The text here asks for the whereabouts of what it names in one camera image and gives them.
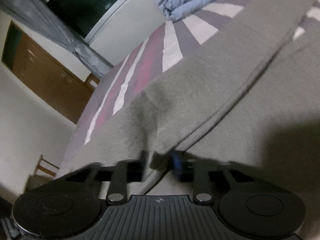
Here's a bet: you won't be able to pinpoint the wooden chair near door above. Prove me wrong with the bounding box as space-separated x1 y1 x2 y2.
85 73 100 90

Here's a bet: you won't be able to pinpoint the brown wooden door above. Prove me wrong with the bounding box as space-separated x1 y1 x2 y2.
2 22 92 124

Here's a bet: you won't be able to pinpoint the grey pants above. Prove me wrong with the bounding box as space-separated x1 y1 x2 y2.
55 0 320 240

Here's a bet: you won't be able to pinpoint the wooden chair at left edge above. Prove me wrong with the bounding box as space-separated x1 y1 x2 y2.
24 154 60 192

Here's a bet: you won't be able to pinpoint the striped pink grey bedsheet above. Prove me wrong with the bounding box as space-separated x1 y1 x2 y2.
67 0 319 151

